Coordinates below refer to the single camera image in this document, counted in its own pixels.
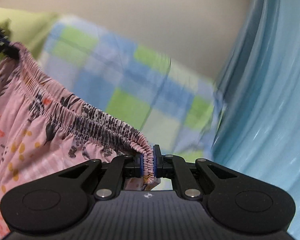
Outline pink animal print shorts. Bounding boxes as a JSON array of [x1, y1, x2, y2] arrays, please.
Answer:
[[0, 42, 160, 239]]

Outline light blue curtain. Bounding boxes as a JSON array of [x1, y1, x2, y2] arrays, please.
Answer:
[[213, 0, 300, 239]]

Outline checkered blue green bed sheet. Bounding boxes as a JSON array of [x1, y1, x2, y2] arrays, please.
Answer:
[[0, 8, 222, 162]]

